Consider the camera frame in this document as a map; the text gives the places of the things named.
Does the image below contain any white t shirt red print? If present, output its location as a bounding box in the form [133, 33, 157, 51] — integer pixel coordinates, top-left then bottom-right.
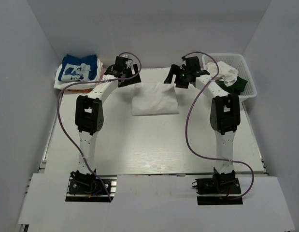
[131, 83, 179, 116]

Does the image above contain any white plastic basket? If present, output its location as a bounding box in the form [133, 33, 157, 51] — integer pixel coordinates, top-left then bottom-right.
[210, 53, 257, 102]

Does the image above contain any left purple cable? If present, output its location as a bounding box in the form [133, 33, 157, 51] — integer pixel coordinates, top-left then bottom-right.
[57, 51, 142, 203]

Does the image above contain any dark green shirt in basket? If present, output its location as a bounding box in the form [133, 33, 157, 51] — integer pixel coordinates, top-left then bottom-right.
[216, 76, 248, 95]

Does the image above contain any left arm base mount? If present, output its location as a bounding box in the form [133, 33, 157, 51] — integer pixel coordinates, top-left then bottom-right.
[65, 171, 117, 203]

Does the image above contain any orange shirt under stack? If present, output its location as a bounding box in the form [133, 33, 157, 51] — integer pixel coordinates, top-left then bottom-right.
[67, 89, 92, 93]

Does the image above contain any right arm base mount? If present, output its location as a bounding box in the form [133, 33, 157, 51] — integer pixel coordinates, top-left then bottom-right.
[191, 170, 243, 206]

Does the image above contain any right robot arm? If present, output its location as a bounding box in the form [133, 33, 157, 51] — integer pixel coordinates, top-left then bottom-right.
[164, 55, 241, 186]

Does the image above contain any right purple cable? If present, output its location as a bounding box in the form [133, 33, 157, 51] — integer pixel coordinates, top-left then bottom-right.
[181, 51, 256, 201]

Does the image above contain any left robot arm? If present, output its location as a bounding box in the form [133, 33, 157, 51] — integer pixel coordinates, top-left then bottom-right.
[75, 52, 141, 178]

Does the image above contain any white shirt in basket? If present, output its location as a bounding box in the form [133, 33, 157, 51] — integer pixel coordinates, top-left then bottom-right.
[206, 61, 238, 87]

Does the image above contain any blue printed t shirt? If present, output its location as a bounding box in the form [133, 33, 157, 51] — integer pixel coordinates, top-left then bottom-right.
[57, 54, 98, 82]

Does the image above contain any white folded shirt in stack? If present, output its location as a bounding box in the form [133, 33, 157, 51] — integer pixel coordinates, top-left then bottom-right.
[53, 58, 103, 90]

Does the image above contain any purple cable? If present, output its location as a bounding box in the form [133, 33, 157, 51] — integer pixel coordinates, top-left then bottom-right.
[181, 51, 256, 201]
[57, 51, 142, 203]

